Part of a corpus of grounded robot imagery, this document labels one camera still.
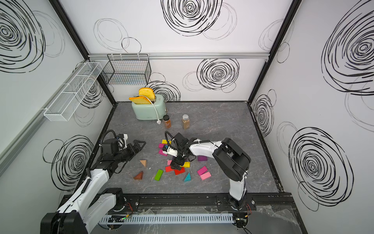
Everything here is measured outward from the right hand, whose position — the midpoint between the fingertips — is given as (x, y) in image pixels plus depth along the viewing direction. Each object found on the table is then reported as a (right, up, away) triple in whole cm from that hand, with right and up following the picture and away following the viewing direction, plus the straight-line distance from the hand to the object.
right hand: (175, 160), depth 88 cm
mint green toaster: (-21, +30, +12) cm, 39 cm away
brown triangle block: (-20, -7, -7) cm, 22 cm away
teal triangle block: (+8, -8, -8) cm, 14 cm away
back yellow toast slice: (-19, +43, +9) cm, 48 cm away
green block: (-9, -6, -6) cm, 12 cm away
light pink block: (-4, 0, -1) cm, 4 cm away
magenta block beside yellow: (-10, +8, +8) cm, 15 cm away
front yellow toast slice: (-22, +38, +5) cm, 44 cm away
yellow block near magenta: (-7, +12, -1) cm, 14 cm away
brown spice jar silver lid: (+7, +23, +9) cm, 26 cm away
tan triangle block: (-19, -1, -2) cm, 19 cm away
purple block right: (+16, +1, +1) cm, 16 cm away
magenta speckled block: (-9, +4, +3) cm, 10 cm away
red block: (-3, -3, -5) cm, 7 cm away
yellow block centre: (+7, -2, -2) cm, 8 cm away
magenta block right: (+16, -5, -4) cm, 17 cm away
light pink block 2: (+18, -7, -6) cm, 20 cm away
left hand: (-19, +10, -6) cm, 22 cm away
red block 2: (+2, -5, -4) cm, 7 cm away
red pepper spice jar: (-6, +24, +11) cm, 27 cm away
